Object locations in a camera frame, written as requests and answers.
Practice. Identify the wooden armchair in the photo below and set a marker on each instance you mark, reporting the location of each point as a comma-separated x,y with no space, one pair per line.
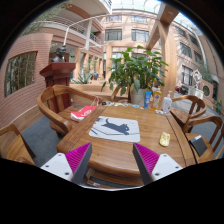
61,122
212,143
197,109

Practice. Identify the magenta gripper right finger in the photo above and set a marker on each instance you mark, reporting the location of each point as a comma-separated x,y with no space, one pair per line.
153,166

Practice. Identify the clear pump bottle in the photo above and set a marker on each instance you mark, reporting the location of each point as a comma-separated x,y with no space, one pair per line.
167,101

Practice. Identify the green potted plant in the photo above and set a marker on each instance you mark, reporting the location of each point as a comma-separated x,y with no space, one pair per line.
137,73

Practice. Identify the wooden armchair left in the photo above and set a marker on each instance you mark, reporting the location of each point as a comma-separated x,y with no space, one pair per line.
61,122

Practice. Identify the wooden table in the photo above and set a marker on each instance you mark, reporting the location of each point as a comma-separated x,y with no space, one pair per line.
112,160

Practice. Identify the blue tube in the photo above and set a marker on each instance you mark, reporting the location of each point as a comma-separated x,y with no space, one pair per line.
147,97

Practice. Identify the wooden chair behind table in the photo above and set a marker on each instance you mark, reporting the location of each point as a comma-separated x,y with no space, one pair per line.
121,95

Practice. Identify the grey cat mouse pad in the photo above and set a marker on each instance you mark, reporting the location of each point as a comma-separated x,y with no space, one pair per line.
117,129

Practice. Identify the dark red pedestal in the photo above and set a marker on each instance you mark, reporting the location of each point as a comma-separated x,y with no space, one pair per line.
57,73

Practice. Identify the wooden chair near left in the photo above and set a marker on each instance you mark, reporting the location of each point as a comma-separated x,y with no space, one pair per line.
14,147

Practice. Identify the yellow computer mouse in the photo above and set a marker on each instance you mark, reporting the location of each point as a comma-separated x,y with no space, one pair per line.
164,139

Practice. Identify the dark bust statue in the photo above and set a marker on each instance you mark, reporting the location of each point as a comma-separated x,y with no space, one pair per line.
60,52

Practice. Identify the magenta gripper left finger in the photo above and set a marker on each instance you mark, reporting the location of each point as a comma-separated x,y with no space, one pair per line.
70,166

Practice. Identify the wooden armchair near right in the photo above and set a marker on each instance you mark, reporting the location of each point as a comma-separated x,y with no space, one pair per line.
212,143

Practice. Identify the yellow bottle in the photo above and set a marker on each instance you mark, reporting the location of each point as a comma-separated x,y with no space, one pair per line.
157,99

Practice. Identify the wooden armchair far right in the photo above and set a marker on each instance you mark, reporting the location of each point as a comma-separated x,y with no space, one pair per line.
197,109

